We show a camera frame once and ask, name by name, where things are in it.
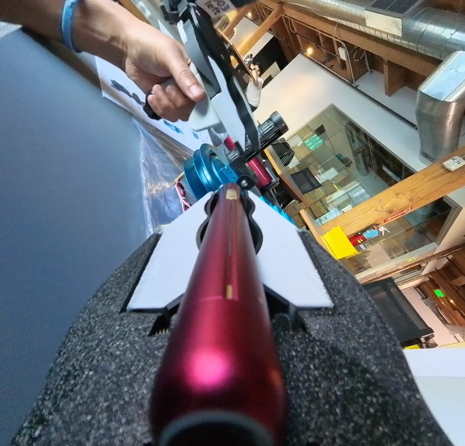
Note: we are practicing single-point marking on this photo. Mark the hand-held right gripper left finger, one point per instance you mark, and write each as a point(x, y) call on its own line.
point(167, 268)

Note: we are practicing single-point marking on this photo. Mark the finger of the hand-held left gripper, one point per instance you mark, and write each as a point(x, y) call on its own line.
point(250, 119)
point(227, 104)

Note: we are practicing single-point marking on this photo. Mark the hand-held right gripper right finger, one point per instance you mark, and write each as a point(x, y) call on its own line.
point(290, 268)

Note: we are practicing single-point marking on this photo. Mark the black servo motor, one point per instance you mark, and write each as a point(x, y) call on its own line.
point(250, 177)

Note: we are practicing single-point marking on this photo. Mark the red electric screwdriver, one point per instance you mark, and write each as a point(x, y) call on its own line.
point(221, 308)

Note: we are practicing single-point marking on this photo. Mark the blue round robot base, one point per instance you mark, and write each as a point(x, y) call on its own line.
point(198, 177)

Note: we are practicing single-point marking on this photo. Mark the silver duct elbow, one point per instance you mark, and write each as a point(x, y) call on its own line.
point(439, 108)

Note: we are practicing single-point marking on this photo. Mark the person's left forearm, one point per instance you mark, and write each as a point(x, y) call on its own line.
point(32, 10)

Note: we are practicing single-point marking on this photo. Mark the person's left hand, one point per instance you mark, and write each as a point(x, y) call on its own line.
point(145, 60)

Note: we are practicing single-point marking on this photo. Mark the black screwdriver bit holder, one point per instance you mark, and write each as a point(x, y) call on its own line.
point(272, 128)

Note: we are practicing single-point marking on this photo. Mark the red cylindrical bit case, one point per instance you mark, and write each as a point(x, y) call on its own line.
point(256, 168)

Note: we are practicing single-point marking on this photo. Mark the yellow storage bin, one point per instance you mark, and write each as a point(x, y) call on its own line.
point(338, 242)

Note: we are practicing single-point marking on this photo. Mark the red fire extinguisher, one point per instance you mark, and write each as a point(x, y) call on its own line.
point(358, 238)

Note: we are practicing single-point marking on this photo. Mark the large clear plastic bag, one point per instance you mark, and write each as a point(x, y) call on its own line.
point(156, 177)

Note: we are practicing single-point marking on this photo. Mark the glass partition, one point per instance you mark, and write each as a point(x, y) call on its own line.
point(345, 169)

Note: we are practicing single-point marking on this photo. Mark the printed instruction sheet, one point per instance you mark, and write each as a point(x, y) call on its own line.
point(116, 86)

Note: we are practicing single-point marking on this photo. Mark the black flat monitor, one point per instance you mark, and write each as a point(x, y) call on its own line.
point(399, 308)

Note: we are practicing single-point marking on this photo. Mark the green exit sign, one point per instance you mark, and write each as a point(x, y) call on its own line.
point(439, 293)

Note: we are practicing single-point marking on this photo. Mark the blue wristband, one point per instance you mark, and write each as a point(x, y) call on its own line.
point(71, 17)

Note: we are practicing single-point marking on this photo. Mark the long silver ventilation duct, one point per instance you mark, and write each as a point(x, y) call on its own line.
point(327, 2)

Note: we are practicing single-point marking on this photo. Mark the duct vent grille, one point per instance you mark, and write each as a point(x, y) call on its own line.
point(397, 1)

